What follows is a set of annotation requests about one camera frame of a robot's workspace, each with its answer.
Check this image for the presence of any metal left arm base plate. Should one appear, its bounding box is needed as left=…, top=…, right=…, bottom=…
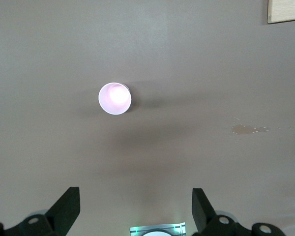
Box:
left=129, top=222, right=187, bottom=236

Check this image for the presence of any pink plastic cup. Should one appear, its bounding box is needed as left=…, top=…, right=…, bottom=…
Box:
left=97, top=82, right=133, bottom=116

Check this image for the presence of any brown table cover sheet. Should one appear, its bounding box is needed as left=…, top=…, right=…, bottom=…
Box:
left=0, top=0, right=295, bottom=236

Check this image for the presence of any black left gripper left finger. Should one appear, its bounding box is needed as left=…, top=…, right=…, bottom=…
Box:
left=0, top=186, right=81, bottom=236

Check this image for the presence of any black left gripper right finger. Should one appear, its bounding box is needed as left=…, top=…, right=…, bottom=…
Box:
left=191, top=188, right=286, bottom=236

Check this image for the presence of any wooden cutting board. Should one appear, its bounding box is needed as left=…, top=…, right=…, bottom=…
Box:
left=267, top=0, right=295, bottom=25

